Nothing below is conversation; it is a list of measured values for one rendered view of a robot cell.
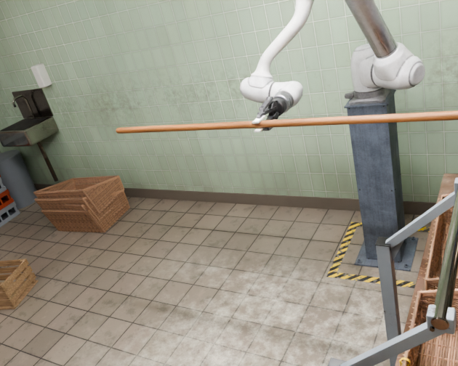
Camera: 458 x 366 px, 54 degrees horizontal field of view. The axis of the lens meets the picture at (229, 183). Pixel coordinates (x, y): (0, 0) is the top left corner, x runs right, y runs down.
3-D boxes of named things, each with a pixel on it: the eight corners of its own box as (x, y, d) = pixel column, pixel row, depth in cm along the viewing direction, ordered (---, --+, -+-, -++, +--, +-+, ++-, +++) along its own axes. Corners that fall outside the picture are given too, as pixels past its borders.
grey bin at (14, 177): (48, 194, 503) (26, 149, 479) (20, 212, 476) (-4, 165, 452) (27, 192, 523) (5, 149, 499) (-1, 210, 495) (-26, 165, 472)
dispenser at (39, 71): (52, 84, 416) (43, 62, 407) (45, 87, 409) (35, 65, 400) (46, 85, 420) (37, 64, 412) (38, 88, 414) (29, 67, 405)
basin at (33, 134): (79, 175, 467) (41, 88, 426) (53, 193, 440) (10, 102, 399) (51, 174, 491) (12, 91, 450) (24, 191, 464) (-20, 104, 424)
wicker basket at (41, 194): (94, 218, 376) (82, 190, 364) (44, 219, 399) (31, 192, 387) (126, 189, 415) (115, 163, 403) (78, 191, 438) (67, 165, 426)
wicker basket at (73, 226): (99, 238, 384) (88, 210, 372) (51, 236, 409) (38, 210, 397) (131, 207, 422) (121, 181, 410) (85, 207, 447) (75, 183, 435)
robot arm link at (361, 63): (369, 80, 243) (365, 39, 233) (395, 83, 228) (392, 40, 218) (346, 90, 237) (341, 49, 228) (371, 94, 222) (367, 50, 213)
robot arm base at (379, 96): (350, 94, 249) (348, 83, 247) (392, 90, 238) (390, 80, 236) (340, 105, 236) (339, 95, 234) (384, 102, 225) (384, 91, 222)
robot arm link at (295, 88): (294, 113, 203) (267, 108, 209) (306, 100, 215) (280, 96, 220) (295, 90, 197) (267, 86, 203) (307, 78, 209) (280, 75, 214)
